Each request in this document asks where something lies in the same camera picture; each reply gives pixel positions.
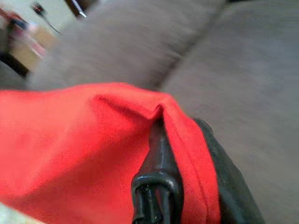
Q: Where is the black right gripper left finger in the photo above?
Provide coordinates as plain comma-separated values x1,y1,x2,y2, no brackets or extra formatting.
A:
131,118,185,224

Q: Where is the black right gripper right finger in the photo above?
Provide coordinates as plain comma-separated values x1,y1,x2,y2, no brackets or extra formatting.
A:
193,118,265,224

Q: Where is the red pillow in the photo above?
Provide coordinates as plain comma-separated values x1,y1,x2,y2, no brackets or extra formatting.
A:
0,82,222,224

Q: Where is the grey fabric sofa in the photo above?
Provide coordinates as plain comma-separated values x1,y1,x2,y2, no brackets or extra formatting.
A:
25,0,299,224

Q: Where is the cardboard box with red print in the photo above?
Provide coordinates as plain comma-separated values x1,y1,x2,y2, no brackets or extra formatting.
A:
6,13,59,62

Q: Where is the black power adapter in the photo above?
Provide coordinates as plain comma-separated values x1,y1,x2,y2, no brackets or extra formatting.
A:
31,1,44,13

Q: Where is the black adapter cable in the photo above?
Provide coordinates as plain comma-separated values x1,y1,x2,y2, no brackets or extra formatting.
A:
43,12,64,36

